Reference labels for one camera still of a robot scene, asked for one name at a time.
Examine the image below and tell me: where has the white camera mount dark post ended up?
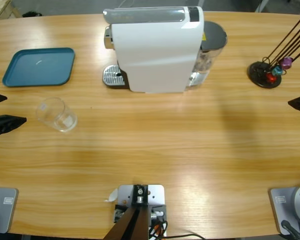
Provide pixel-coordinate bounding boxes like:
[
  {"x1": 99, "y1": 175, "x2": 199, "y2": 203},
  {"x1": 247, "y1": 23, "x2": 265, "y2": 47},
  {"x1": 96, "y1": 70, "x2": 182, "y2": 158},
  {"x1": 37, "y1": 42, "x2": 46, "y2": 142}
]
[{"x1": 103, "y1": 184, "x2": 168, "y2": 240}]

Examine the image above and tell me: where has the teal plastic tray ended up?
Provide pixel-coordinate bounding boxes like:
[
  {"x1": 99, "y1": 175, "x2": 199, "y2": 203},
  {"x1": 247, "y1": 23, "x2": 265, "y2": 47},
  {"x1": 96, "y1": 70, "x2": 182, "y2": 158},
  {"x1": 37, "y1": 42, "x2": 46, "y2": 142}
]
[{"x1": 1, "y1": 47, "x2": 76, "y2": 88}]

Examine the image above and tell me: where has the orange cable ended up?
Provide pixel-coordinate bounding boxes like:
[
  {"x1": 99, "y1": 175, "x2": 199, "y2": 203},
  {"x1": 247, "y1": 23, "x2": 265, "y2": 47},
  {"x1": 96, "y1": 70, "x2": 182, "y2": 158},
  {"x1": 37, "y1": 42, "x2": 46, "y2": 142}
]
[{"x1": 149, "y1": 222, "x2": 166, "y2": 236}]

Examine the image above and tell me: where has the black bundle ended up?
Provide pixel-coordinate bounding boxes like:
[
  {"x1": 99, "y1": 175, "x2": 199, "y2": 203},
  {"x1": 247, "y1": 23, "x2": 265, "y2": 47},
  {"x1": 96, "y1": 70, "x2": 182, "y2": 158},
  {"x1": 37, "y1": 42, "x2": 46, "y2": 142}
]
[{"x1": 21, "y1": 11, "x2": 43, "y2": 18}]

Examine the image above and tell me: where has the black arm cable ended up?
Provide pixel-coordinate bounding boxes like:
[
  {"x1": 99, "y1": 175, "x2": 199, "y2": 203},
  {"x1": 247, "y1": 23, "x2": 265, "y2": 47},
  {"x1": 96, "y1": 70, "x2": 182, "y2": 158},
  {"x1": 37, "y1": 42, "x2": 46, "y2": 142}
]
[{"x1": 281, "y1": 219, "x2": 300, "y2": 240}]

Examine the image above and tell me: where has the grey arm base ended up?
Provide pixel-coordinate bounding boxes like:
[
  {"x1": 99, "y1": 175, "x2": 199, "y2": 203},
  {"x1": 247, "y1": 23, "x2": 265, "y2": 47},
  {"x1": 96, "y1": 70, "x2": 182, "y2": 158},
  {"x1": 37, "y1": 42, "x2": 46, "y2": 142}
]
[
  {"x1": 0, "y1": 187, "x2": 19, "y2": 235},
  {"x1": 268, "y1": 184, "x2": 300, "y2": 236}
]

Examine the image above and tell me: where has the clear water tank black lid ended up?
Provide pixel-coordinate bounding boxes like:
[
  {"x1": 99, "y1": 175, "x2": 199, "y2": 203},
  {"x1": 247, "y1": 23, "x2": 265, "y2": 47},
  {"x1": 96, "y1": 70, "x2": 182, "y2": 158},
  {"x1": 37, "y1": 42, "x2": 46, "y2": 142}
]
[{"x1": 187, "y1": 21, "x2": 228, "y2": 88}]

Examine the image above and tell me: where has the black wire capsule holder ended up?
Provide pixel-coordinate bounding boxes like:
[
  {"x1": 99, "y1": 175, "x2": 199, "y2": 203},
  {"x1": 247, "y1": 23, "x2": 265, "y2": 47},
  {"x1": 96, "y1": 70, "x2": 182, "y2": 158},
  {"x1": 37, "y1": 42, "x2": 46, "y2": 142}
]
[{"x1": 246, "y1": 16, "x2": 300, "y2": 89}]

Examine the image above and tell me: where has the white capsule coffee machine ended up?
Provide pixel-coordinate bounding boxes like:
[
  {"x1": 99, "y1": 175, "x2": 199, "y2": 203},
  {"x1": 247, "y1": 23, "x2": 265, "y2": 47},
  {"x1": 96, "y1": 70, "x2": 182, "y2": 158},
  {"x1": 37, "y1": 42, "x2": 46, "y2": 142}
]
[{"x1": 101, "y1": 5, "x2": 205, "y2": 95}]

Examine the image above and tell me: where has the clear glass cup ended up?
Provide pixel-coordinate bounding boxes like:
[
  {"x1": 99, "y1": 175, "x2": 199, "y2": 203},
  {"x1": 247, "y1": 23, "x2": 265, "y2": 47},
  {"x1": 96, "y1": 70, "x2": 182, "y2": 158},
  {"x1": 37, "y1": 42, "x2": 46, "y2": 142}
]
[{"x1": 35, "y1": 97, "x2": 78, "y2": 133}]

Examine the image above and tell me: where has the red coffee capsule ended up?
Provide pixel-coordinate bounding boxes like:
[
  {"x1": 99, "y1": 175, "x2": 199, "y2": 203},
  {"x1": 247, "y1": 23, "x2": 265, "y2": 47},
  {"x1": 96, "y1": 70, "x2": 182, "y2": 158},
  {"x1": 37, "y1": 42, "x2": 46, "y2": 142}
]
[{"x1": 266, "y1": 72, "x2": 278, "y2": 84}]

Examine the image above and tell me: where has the purple coffee capsule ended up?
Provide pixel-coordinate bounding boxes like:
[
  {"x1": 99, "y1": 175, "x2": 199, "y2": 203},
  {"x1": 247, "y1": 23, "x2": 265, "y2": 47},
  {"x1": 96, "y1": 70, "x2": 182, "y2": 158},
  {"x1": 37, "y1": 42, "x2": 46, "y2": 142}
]
[{"x1": 279, "y1": 56, "x2": 295, "y2": 70}]

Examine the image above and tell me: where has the white tape scrap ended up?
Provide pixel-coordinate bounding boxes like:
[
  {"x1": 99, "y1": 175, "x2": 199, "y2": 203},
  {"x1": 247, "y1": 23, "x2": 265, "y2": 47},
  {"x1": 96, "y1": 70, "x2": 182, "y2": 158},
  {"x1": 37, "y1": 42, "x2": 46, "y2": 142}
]
[{"x1": 104, "y1": 187, "x2": 120, "y2": 203}]

